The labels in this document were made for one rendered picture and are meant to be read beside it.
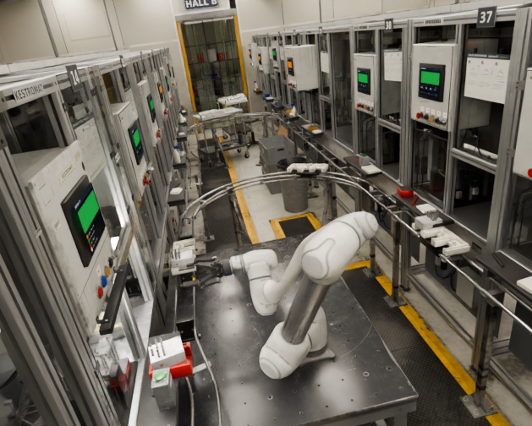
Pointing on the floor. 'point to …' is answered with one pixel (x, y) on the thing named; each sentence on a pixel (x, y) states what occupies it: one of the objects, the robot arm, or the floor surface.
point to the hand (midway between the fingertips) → (186, 275)
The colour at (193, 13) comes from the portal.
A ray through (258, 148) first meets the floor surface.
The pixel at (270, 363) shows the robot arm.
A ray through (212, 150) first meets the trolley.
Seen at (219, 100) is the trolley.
